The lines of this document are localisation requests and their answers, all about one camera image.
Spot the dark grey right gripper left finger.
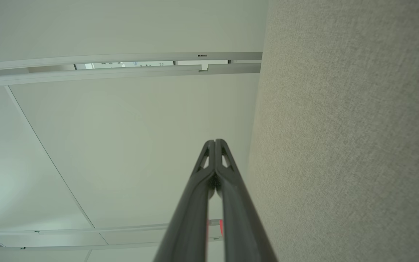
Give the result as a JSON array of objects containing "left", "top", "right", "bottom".
[{"left": 154, "top": 140, "right": 216, "bottom": 262}]

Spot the grey metal partition post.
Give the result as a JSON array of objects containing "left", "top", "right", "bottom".
[
  {"left": 0, "top": 52, "right": 263, "bottom": 72},
  {"left": 0, "top": 219, "right": 223, "bottom": 235},
  {"left": 0, "top": 237, "right": 223, "bottom": 252},
  {"left": 0, "top": 63, "right": 262, "bottom": 88}
]

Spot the grey fabric sofa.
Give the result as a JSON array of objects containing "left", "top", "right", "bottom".
[{"left": 246, "top": 0, "right": 419, "bottom": 262}]

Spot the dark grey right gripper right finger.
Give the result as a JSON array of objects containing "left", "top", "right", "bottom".
[{"left": 216, "top": 139, "right": 278, "bottom": 262}]

